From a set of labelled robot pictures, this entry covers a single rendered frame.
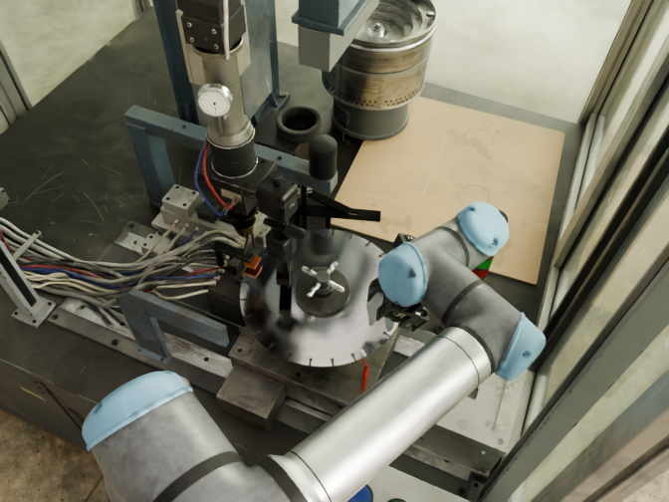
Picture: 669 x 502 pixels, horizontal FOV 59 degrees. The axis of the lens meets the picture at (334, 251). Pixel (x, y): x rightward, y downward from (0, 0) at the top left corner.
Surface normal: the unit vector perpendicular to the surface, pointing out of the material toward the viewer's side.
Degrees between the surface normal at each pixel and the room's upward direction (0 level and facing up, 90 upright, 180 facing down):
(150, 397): 15
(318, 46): 90
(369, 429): 8
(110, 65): 0
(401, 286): 76
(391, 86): 90
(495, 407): 0
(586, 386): 90
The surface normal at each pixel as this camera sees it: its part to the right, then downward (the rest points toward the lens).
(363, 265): 0.03, -0.61
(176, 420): 0.35, -0.76
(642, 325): -0.39, 0.72
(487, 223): 0.40, -0.47
